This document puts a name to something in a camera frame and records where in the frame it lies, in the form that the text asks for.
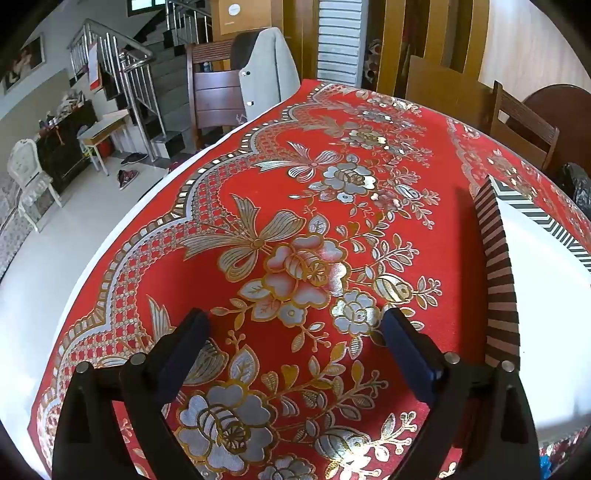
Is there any striped cardboard box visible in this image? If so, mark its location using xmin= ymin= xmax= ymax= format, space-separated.
xmin=475 ymin=175 xmax=591 ymax=444

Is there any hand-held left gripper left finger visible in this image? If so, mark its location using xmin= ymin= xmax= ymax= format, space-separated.
xmin=52 ymin=308 xmax=213 ymax=480

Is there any staircase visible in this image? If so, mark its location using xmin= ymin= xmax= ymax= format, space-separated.
xmin=99 ymin=0 xmax=214 ymax=158

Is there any small white desk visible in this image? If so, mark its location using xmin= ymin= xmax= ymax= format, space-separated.
xmin=78 ymin=109 xmax=131 ymax=176

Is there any red and white paper sign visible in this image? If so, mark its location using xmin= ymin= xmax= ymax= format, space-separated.
xmin=88 ymin=44 xmax=103 ymax=89

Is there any metal stair railing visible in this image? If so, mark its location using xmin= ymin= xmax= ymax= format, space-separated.
xmin=67 ymin=18 xmax=167 ymax=139

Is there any white ornate chair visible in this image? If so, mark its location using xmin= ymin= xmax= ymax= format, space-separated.
xmin=7 ymin=138 xmax=63 ymax=232

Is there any slatted wooden chair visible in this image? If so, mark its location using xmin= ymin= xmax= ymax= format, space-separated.
xmin=490 ymin=80 xmax=560 ymax=172

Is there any red floral tablecloth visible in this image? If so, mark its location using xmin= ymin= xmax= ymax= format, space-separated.
xmin=28 ymin=79 xmax=591 ymax=480

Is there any framed wall picture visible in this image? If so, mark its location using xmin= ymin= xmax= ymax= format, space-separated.
xmin=4 ymin=34 xmax=46 ymax=93

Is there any black sideboard cabinet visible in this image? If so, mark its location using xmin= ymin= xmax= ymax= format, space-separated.
xmin=36 ymin=99 xmax=100 ymax=195

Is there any black plastic bag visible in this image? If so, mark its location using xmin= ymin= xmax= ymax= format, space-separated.
xmin=556 ymin=162 xmax=591 ymax=217

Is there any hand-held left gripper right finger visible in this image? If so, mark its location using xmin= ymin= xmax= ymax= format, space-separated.
xmin=381 ymin=307 xmax=541 ymax=480

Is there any white slatted panel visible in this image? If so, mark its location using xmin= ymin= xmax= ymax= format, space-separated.
xmin=318 ymin=0 xmax=370 ymax=86

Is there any dark round table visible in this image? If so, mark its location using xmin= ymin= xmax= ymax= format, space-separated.
xmin=524 ymin=84 xmax=591 ymax=176

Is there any dark wooden chair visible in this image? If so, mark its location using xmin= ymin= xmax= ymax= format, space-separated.
xmin=185 ymin=39 xmax=246 ymax=149

